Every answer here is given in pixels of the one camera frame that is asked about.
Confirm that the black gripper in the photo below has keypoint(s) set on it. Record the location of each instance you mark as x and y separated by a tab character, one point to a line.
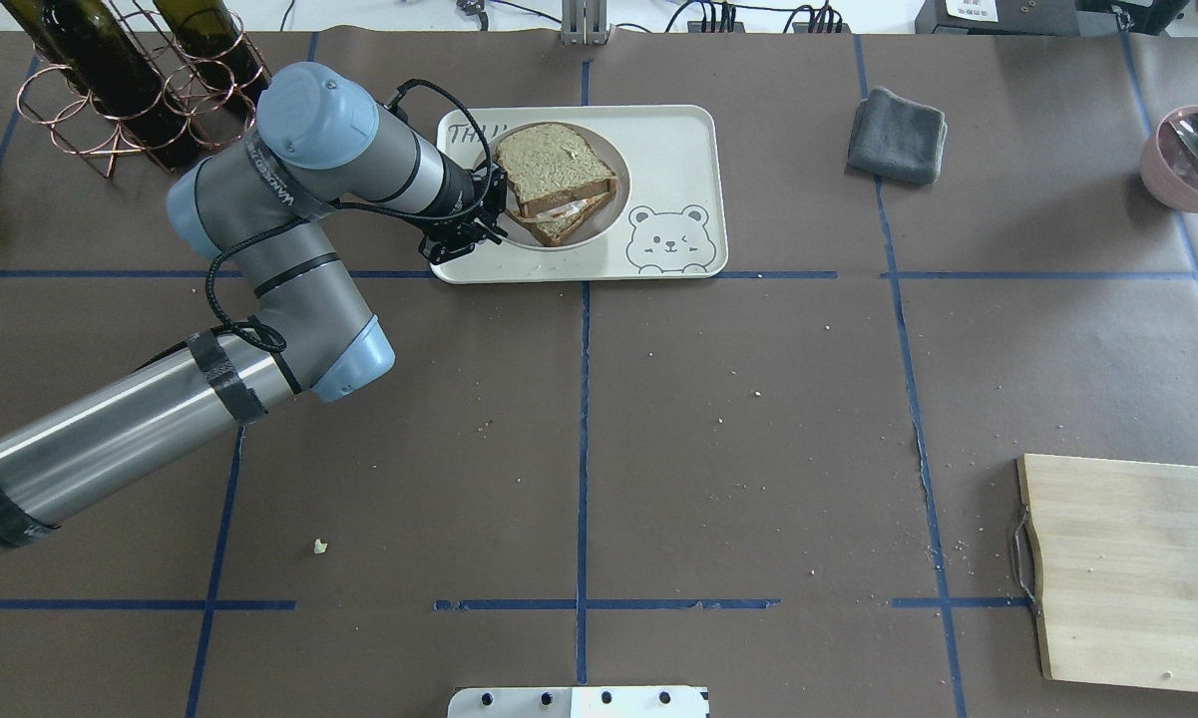
456	193

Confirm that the bread slice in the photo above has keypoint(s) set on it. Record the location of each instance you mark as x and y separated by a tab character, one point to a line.
554	234
549	164

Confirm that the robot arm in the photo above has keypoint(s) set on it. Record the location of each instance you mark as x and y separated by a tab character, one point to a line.
290	318

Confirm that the cream bear tray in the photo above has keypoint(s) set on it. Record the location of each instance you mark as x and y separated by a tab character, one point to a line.
672	226

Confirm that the fried egg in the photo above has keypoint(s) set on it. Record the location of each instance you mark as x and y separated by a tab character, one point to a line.
562	212

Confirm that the dark green bottle back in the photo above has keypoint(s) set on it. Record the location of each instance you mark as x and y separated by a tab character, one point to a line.
226	63

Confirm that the dark green bottle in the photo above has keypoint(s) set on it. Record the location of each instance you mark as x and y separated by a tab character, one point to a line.
226	63
100	58

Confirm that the dark green bottle front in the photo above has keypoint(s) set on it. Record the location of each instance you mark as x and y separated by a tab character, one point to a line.
100	58

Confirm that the grey folded cloth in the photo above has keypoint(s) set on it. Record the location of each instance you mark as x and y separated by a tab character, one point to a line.
898	139

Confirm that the pink bowl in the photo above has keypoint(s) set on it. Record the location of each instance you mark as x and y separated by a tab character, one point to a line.
1165	166

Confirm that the wooden cutting board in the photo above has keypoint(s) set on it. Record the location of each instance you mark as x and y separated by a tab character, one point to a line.
1114	569

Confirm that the aluminium frame post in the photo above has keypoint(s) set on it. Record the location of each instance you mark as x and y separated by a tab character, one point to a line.
585	23

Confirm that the copper wire bottle rack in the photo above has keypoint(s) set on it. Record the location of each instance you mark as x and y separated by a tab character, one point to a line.
167	84

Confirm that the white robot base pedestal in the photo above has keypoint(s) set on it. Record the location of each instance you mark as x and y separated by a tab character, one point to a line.
581	701

